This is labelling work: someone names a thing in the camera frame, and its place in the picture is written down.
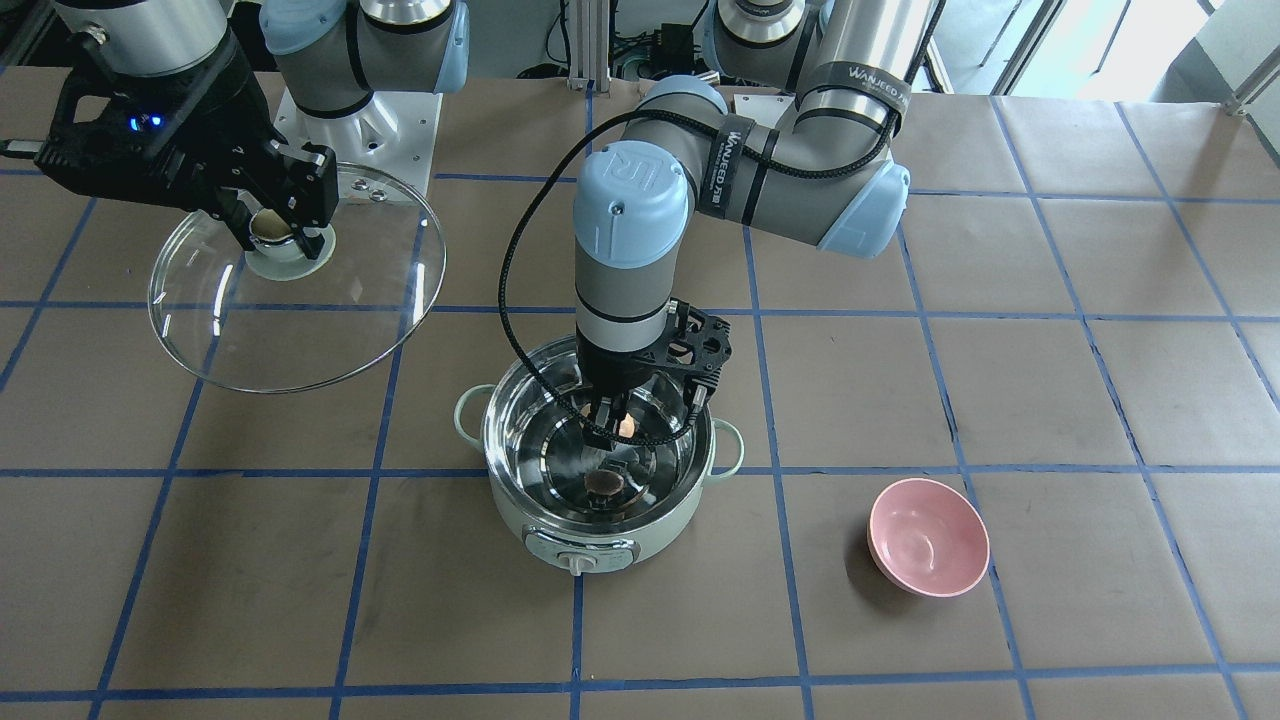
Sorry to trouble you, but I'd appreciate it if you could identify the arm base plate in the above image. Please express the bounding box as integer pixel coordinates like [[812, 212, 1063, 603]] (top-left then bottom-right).
[[275, 91, 444, 195]]

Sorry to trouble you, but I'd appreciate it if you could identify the pale green electric pot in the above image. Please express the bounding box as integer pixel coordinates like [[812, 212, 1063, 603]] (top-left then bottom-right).
[[453, 363, 745, 577]]

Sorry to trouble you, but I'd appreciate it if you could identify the pink bowl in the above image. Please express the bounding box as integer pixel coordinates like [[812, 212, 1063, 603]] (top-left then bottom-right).
[[867, 478, 991, 600]]

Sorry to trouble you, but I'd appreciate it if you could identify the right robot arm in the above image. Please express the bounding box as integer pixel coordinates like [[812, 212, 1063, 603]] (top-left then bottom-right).
[[35, 1, 337, 240]]

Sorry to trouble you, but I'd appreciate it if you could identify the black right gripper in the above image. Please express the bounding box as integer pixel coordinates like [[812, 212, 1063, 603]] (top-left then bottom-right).
[[35, 38, 338, 233]]

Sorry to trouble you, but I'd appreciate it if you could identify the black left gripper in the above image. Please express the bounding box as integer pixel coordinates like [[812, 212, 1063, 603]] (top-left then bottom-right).
[[575, 300, 733, 448]]

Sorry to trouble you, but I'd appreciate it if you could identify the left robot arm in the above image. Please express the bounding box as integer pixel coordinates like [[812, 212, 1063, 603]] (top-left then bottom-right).
[[573, 1, 945, 448]]

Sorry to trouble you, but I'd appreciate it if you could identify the glass pot lid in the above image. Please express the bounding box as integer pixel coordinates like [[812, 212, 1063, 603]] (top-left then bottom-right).
[[147, 163, 445, 395]]

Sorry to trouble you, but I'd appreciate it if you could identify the brown egg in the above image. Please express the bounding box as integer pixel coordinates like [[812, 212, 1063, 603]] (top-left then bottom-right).
[[582, 468, 627, 498]]

